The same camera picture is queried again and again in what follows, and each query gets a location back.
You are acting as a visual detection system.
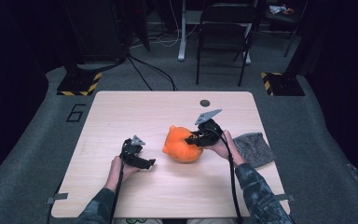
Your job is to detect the white and orange clutter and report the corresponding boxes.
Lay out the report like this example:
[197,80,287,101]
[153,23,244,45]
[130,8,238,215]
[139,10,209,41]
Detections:
[268,4,295,16]

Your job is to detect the orange plush toy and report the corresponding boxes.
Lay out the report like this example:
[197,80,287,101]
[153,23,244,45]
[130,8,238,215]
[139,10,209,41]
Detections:
[162,124,204,163]

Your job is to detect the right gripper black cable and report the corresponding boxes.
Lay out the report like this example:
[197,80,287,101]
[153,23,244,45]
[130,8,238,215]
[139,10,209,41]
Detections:
[204,127,244,224]

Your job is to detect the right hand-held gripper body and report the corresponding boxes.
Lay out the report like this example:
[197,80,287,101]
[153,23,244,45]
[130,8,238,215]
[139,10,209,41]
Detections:
[194,108,224,147]

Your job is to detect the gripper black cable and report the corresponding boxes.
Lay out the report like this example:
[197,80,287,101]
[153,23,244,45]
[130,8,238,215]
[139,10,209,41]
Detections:
[204,127,244,224]
[109,138,131,224]

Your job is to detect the white desk leg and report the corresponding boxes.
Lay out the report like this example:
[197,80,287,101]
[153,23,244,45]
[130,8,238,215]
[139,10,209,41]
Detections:
[243,22,252,65]
[177,0,188,62]

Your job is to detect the person's right hand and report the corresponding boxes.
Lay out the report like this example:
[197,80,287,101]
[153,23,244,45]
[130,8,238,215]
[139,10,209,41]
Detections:
[204,130,245,167]

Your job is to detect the black folding chair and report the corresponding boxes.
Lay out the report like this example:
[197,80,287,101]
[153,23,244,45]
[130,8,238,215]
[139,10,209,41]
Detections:
[195,2,262,88]

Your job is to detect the dark side table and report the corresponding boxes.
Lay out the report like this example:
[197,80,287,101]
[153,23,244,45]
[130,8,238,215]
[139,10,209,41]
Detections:
[265,0,309,59]

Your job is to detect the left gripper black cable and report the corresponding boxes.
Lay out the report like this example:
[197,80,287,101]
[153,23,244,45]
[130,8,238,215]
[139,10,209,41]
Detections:
[109,138,131,224]

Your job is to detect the black floor cable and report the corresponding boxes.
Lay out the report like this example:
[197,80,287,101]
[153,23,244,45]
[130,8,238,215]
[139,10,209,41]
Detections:
[130,55,179,91]
[127,55,154,91]

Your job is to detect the white floor cables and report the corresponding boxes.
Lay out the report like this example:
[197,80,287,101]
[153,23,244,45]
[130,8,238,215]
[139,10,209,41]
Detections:
[130,0,200,49]

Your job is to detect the black yellow-striped stand base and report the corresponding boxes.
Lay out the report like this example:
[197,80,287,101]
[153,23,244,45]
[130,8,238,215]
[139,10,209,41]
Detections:
[260,72,306,97]
[56,69,103,97]

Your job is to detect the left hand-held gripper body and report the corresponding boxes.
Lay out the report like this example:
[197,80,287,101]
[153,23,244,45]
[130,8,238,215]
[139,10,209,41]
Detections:
[119,134,146,162]

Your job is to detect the grey tape strip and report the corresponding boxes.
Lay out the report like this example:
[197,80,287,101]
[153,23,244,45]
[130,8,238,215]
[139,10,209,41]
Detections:
[276,193,296,203]
[46,192,69,204]

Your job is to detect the person's left hand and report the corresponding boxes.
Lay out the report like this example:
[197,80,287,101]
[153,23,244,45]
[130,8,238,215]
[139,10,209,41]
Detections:
[105,156,141,192]

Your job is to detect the grey knitted hat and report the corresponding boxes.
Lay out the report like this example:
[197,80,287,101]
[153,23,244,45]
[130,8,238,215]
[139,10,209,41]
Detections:
[232,132,276,169]

